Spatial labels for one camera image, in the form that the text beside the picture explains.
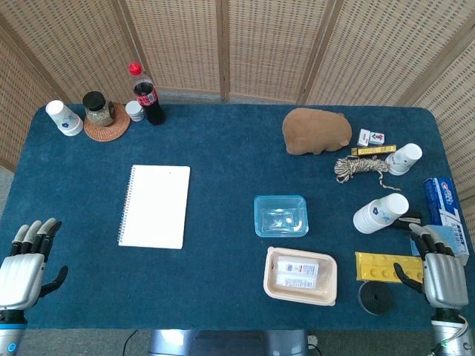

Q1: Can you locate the yellow plastic hole block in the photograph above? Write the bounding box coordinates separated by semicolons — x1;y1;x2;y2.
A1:
354;251;426;284

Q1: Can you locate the blue toothpaste box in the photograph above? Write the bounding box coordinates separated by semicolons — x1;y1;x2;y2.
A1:
423;177;470;260

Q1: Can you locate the cola bottle red cap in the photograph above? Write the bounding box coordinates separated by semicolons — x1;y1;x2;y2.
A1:
128;62;166;126

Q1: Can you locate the twisted rope bundle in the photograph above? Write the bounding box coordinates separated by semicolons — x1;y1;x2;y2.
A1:
333;155;402;192

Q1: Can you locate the brown plush capybara toy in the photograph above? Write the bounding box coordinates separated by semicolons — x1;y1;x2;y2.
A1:
282;108;353;155

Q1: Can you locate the small white lidded jar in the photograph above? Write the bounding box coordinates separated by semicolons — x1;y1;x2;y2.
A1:
125;100;146;123

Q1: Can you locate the black tape roll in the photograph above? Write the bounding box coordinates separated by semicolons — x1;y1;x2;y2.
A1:
358;280;394;316

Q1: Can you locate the white medicine box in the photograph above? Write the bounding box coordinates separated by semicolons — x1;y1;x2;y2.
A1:
273;256;321;290

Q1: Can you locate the glass jar black lid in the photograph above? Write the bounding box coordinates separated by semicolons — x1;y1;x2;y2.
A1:
82;91;114;128

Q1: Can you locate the paper cup stack blue flower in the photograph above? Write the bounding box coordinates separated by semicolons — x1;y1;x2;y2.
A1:
45;100;84;137

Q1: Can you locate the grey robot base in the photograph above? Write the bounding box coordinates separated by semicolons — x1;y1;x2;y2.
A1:
147;328;309;356

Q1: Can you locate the white spiral notebook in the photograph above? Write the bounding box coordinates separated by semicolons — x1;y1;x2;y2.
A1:
117;164;191;250

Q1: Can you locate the round woven rattan coaster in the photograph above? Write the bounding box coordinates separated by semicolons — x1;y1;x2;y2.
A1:
83;102;131;142

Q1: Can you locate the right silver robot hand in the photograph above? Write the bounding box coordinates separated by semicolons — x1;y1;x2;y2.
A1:
393;223;470;309

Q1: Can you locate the black stapler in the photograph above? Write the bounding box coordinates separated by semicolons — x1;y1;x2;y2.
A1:
392;211;423;230

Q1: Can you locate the beige takeaway tray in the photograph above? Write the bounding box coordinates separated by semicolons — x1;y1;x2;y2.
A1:
263;245;338;307

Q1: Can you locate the light blue small box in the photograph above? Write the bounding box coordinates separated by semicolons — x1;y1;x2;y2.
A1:
409;224;469;265

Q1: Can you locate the small paper cup stack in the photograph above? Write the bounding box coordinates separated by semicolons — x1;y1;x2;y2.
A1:
384;142;423;177

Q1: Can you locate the folding bamboo screen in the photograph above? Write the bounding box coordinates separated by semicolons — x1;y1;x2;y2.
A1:
0;0;475;201

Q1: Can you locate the yellow black narrow box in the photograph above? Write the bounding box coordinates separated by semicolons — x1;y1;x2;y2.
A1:
350;144;397;156

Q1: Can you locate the black cable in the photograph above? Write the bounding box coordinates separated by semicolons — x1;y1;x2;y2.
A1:
122;329;139;356

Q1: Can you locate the clear blue plastic container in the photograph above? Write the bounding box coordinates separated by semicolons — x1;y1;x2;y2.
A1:
253;194;309;238

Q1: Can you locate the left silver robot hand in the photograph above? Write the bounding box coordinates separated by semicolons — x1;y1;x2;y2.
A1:
0;218;69;312

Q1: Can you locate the large paper cup stack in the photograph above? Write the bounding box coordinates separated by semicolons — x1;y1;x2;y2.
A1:
353;192;410;234

